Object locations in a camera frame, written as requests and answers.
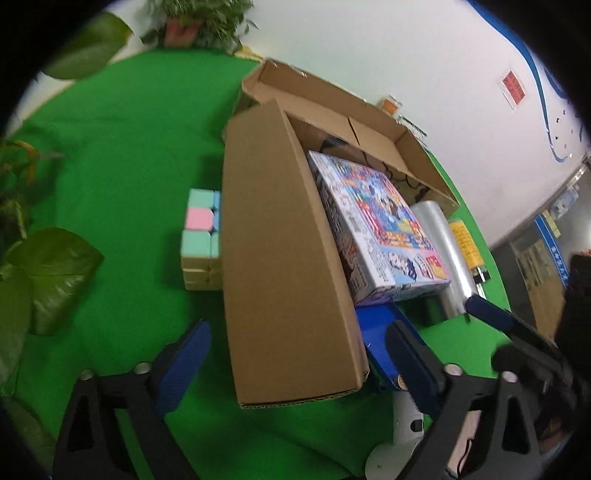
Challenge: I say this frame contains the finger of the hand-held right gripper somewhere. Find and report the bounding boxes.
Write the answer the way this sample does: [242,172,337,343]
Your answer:
[465,294,557,352]
[492,342,575,404]

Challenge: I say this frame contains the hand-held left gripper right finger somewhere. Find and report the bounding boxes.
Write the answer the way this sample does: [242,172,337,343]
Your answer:
[385,320,555,480]

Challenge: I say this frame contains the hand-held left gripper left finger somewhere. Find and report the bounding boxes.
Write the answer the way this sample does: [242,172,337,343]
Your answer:
[51,318,213,480]

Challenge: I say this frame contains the white spray bottle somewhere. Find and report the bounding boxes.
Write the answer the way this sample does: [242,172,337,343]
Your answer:
[365,392,437,480]

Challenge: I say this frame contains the brown cardboard box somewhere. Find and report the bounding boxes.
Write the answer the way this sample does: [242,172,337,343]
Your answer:
[222,59,460,409]

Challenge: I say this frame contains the blue box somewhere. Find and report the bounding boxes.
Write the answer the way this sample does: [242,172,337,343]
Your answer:
[355,302,432,393]

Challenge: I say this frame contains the blue strip sign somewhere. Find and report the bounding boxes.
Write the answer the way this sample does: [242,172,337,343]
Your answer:
[534,215,572,290]

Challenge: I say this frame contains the clear plastic film roll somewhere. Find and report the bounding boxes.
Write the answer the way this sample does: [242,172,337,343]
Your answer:
[410,199,477,324]

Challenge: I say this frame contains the colourful printed game box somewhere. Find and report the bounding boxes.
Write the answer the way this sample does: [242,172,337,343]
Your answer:
[307,150,452,306]

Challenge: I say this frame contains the pastel puzzle cube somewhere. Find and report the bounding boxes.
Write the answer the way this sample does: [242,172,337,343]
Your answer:
[180,188,223,291]

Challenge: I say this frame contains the green leafy vine plant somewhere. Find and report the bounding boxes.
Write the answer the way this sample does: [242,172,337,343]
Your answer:
[0,138,105,462]

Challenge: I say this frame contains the green tablecloth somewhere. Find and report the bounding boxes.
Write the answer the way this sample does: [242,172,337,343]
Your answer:
[0,46,514,480]

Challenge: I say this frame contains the large green plant leaf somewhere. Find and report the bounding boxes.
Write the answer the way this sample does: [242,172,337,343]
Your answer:
[41,11,134,80]

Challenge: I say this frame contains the potted green plant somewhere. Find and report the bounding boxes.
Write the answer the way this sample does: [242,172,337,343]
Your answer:
[141,0,258,49]

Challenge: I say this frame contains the red wall sign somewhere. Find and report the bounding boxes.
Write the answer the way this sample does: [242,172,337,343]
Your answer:
[498,69,528,110]

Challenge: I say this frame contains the blue wall decoration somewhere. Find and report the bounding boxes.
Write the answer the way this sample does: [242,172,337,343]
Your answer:
[466,0,588,164]

